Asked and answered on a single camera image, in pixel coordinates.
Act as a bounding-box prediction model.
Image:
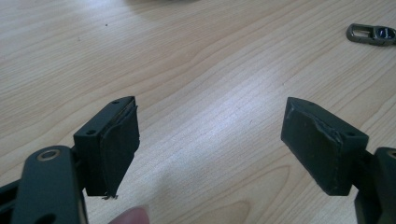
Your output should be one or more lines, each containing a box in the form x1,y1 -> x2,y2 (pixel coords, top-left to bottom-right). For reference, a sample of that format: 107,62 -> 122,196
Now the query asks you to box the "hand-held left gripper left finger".
73,95 -> 141,200

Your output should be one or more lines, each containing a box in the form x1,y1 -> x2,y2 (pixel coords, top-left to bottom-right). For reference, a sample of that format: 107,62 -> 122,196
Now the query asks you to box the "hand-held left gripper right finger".
280,96 -> 370,197

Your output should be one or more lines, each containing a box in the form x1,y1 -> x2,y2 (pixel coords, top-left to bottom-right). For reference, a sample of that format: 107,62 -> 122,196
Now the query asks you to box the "grey metal carabiner clip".
346,22 -> 396,48

